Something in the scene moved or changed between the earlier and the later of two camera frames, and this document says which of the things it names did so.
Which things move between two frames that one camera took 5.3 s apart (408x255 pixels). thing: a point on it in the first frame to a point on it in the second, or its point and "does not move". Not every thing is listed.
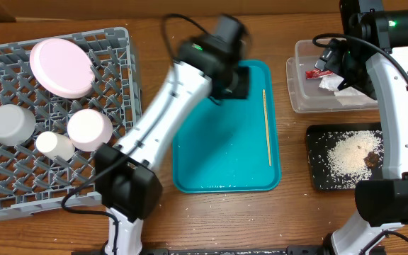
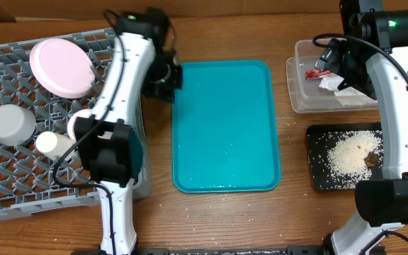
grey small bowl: [11, 125] does not move
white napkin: [349, 96] does not move
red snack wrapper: [314, 74] does not move
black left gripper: [239, 88] to [166, 92]
